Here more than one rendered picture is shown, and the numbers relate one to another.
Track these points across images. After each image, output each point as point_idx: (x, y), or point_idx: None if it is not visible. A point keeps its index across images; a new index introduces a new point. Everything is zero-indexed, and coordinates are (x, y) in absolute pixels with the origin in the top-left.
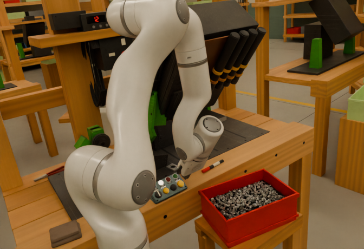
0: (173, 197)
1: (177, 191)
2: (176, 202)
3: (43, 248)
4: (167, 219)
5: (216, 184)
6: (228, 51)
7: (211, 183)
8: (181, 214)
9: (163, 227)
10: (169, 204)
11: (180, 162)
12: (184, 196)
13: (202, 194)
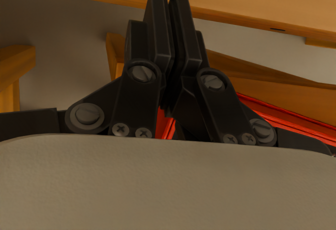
0: None
1: None
2: None
3: None
4: None
5: (273, 120)
6: None
7: (296, 29)
8: None
9: None
10: None
11: None
12: None
13: (172, 125)
